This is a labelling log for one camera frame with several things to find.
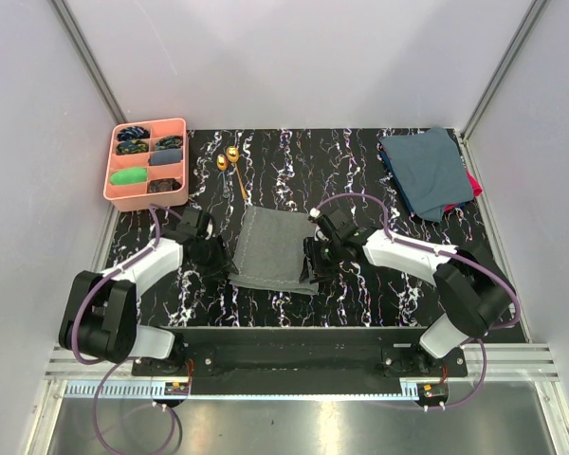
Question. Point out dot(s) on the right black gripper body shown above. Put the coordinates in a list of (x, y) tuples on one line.
[(323, 255)]

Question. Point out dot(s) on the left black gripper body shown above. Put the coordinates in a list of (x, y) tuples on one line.
[(211, 256)]

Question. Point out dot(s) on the grey stitched cloth napkin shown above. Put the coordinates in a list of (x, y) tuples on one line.
[(269, 253)]

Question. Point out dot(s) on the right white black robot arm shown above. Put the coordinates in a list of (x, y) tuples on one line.
[(473, 290)]

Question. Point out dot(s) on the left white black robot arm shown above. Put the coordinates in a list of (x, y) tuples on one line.
[(100, 321)]

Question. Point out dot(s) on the brown patterned roll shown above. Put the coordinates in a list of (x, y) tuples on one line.
[(163, 185)]

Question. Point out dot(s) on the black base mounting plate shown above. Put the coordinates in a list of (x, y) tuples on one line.
[(304, 357)]

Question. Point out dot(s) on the grey rolled cloth in tray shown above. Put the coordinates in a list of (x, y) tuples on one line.
[(165, 157)]

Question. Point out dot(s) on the pink compartment organizer tray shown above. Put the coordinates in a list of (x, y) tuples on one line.
[(135, 197)]

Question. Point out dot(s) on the green rolled cloth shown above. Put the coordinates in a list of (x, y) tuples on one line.
[(129, 176)]

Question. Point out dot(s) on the teal patterned roll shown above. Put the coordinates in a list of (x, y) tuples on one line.
[(169, 142)]

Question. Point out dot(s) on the blue grey folded cloth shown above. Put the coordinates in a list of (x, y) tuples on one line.
[(429, 171)]

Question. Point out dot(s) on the yellow blue patterned roll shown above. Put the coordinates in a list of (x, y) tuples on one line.
[(132, 147)]

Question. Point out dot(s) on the blue patterned roll top left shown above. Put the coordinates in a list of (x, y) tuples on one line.
[(132, 132)]

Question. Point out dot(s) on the magenta folded cloth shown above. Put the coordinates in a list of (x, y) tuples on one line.
[(476, 191)]

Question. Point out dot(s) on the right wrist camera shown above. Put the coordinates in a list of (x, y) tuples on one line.
[(314, 217)]

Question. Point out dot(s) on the gold spoon teal handle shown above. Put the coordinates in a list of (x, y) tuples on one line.
[(222, 164)]

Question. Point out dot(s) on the white slotted cable duct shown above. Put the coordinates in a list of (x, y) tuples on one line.
[(169, 390)]

